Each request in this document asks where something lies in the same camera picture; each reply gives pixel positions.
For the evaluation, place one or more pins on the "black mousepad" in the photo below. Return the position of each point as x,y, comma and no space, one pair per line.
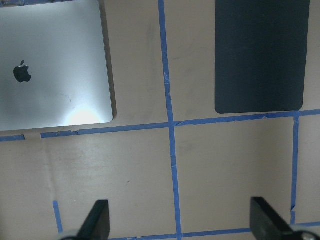
260,55

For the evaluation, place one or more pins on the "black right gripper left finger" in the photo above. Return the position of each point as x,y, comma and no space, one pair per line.
97,224

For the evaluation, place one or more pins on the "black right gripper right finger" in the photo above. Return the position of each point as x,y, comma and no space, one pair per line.
265,223

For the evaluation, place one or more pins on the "silver laptop notebook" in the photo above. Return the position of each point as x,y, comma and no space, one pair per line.
53,66

